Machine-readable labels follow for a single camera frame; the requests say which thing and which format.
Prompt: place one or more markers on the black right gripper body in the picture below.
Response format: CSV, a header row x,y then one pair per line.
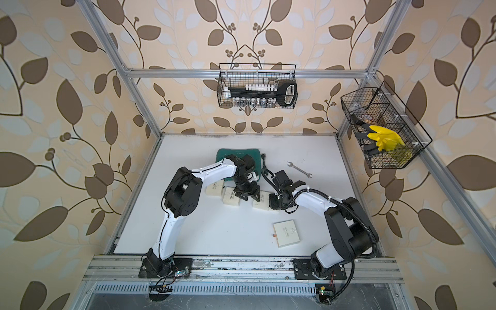
x,y
277,202

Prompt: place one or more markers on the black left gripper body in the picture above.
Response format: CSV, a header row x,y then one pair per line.
x,y
246,187

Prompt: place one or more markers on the large cream jewelry box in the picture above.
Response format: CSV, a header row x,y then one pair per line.
x,y
286,233

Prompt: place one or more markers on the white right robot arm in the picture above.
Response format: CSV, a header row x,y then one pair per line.
x,y
352,233

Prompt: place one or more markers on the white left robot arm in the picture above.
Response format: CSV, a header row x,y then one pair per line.
x,y
182,197

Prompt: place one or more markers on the green plastic tool case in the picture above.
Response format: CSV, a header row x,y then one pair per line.
x,y
251,157

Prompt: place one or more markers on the silver open-end wrench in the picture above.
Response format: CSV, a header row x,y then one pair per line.
x,y
292,165

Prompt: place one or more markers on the black pliers in basket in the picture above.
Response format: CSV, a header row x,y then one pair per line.
x,y
366,135

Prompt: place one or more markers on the yellow rubber glove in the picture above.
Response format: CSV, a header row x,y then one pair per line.
x,y
388,140

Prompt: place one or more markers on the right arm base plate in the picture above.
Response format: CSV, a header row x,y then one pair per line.
x,y
310,269

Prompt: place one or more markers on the black wire basket back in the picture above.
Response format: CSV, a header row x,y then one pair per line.
x,y
239,74

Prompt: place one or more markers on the black wire basket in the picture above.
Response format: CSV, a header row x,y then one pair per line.
x,y
376,106
239,74

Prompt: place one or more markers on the socket set rail black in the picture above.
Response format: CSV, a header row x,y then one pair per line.
x,y
275,94

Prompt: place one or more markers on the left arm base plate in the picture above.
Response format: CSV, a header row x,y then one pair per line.
x,y
155,267

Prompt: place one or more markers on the black wire basket right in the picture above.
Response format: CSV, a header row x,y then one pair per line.
x,y
376,106

